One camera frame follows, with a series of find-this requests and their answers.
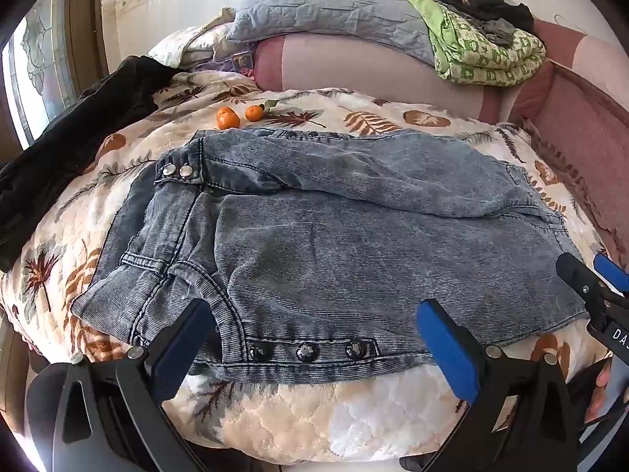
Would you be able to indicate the tangerine with leaf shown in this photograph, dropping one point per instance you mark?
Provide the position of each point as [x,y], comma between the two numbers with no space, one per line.
[254,113]

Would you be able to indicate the purple printed cloth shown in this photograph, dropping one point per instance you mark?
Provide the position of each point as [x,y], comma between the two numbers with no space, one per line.
[236,63]

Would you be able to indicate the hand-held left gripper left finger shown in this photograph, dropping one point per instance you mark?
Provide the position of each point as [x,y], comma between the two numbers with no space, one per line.
[181,350]

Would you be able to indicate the black crumpled cloth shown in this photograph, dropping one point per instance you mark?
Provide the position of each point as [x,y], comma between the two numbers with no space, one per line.
[481,2]

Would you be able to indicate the leaf print plush blanket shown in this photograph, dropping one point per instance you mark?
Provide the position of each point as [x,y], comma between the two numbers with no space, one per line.
[314,418]

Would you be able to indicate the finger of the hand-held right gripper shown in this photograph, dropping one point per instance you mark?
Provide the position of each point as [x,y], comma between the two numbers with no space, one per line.
[580,278]
[613,273]

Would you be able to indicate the person's right hand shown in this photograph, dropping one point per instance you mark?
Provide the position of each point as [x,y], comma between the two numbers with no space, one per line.
[603,379]

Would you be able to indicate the black garment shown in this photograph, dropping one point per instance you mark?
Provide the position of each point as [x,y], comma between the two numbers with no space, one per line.
[83,123]

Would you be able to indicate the blue-grey quilted pillow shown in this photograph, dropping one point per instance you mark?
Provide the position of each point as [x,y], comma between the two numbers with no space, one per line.
[334,5]

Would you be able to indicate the pink sofa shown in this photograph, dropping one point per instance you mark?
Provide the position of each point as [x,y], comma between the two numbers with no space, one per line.
[344,66]

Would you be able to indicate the green patterned cloth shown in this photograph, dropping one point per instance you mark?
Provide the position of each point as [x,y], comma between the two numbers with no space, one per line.
[481,59]

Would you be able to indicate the frosted glass window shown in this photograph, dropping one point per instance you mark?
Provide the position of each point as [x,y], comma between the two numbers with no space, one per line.
[34,69]

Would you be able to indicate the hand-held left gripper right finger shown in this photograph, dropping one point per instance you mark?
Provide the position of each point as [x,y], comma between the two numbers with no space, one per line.
[446,349]

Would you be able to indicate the grey-blue denim pants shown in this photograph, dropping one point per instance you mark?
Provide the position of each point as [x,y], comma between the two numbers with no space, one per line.
[344,236]

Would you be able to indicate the white floral pillow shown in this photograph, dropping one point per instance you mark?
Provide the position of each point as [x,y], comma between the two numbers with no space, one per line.
[196,44]

